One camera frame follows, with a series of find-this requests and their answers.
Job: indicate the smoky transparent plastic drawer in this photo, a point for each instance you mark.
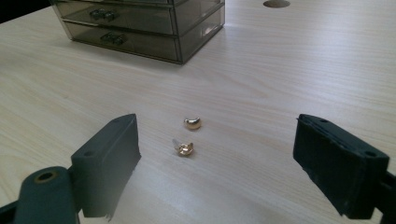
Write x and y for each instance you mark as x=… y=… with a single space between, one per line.
x=140 y=45
x=137 y=17

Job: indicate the gold earring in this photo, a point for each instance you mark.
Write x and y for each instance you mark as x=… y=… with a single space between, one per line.
x=183 y=149
x=193 y=124

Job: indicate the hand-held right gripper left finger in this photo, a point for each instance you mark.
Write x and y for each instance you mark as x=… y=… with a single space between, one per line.
x=106 y=161

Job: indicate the smoky transparent drawer cabinet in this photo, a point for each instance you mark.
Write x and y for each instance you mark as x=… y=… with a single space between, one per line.
x=178 y=46

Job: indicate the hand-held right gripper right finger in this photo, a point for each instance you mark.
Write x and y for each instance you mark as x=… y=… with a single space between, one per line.
x=339 y=168

